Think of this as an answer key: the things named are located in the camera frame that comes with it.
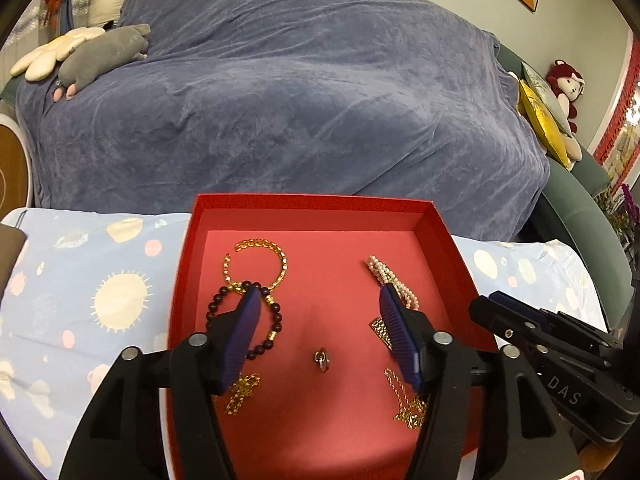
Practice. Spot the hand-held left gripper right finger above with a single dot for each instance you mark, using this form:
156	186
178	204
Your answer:
397	330

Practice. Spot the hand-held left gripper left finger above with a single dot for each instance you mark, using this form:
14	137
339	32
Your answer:
245	330

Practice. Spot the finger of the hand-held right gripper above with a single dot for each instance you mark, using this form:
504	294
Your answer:
500	321
537	314

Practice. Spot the gold watch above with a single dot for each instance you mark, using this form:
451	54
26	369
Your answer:
379	331

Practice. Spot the red cardboard box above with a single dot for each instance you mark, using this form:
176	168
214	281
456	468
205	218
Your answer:
325	285

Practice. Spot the green sofa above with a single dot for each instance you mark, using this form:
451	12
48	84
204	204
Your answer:
580	210

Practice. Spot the purple orchid plant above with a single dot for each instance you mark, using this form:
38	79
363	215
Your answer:
625	210

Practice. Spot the blue planet print tablecloth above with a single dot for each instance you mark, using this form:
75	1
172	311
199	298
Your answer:
100	310

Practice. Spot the small cream cushion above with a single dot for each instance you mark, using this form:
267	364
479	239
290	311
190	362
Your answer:
574	146

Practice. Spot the yellow cushion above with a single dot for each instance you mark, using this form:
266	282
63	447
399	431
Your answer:
542	125

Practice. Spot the grey printed cushion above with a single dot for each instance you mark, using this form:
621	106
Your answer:
542	92

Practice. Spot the red monkey plush toy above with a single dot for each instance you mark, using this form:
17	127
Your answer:
565	85

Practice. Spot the brown pad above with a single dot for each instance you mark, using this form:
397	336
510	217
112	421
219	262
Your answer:
11	255

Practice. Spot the blue-grey sofa blanket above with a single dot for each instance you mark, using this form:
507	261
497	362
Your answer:
300	85

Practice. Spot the round white wood-top device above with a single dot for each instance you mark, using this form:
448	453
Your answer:
12	165

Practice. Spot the grey plush toy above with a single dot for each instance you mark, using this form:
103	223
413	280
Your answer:
100	55

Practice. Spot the cream flower cushion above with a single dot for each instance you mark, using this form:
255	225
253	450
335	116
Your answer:
50	52

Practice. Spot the red lattice frame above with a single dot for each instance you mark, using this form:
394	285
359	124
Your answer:
617	105

